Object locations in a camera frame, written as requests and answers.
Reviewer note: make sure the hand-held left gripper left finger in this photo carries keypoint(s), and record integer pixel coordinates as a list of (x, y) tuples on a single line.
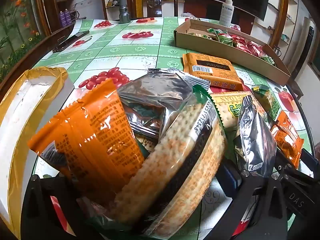
[(37, 205)]

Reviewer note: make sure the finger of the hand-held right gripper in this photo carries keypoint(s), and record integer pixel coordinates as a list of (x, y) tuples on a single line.
[(282, 162), (308, 162)]

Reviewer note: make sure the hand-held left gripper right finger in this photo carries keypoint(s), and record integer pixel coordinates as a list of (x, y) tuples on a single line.
[(231, 178)]

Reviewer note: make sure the orange snack packet clear window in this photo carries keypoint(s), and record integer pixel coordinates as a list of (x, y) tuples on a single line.
[(287, 140)]

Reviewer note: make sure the clear cracker packet green ends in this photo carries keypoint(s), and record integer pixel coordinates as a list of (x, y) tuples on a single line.
[(175, 160)]

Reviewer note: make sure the yellow label cracker packet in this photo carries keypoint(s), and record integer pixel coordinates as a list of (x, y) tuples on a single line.
[(225, 107)]

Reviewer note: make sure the large orange snack packet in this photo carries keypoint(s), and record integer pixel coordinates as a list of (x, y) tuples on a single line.
[(100, 135)]

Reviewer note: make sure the white box with yellow tape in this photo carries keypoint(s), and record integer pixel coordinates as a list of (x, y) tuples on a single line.
[(22, 110)]

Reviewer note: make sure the shallow cardboard tray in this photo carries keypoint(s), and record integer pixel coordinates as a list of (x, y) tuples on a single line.
[(212, 48)]

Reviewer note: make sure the narrow silver snack packet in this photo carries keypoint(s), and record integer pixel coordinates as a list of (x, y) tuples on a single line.
[(252, 140)]

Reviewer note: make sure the green pea snack packet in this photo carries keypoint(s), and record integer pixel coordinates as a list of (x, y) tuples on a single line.
[(270, 102)]

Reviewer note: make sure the orange packet with brown label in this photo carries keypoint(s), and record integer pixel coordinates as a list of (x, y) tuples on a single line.
[(212, 67)]

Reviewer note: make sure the pile of red snack packets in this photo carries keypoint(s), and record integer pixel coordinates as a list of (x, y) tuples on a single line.
[(250, 45)]

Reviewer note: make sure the pile of green snack packets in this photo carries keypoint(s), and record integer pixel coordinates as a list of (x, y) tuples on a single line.
[(221, 37)]

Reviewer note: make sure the white spray bottle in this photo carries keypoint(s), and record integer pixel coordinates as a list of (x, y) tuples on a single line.
[(227, 12)]

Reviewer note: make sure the black remote control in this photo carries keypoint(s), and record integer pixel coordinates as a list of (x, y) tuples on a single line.
[(70, 41)]

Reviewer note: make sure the wooden television cabinet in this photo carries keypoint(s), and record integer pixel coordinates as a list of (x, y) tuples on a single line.
[(200, 7)]

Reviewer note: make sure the wooden chair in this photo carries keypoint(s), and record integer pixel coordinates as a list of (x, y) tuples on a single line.
[(153, 2)]

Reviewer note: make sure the grey flashlight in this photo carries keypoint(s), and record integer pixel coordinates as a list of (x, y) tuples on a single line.
[(124, 12)]

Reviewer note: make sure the flower wall poster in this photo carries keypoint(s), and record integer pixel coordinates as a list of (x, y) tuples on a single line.
[(17, 30)]

